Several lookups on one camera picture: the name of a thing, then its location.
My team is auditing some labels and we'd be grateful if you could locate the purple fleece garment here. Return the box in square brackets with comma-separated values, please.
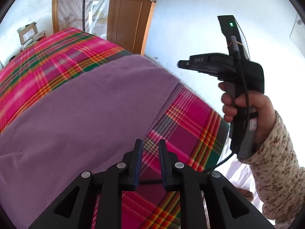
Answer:
[1, 55, 183, 228]

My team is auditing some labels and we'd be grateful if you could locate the floral sleeve forearm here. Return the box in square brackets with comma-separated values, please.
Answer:
[242, 113, 304, 228]

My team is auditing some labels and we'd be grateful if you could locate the person's right hand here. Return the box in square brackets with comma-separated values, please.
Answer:
[218, 82, 276, 145]

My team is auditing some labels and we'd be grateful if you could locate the pink plaid bed cover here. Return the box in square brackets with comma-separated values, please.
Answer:
[1, 28, 229, 228]

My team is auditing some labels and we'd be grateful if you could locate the wooden door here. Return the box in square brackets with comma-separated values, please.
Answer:
[107, 0, 156, 55]

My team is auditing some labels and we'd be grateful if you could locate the curtain with cartoon prints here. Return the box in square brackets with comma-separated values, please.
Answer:
[57, 0, 110, 39]

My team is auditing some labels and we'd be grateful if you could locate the cardboard box with label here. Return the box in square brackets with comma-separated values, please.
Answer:
[17, 22, 38, 45]

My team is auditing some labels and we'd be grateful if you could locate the black cable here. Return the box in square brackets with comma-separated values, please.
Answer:
[138, 35, 251, 187]

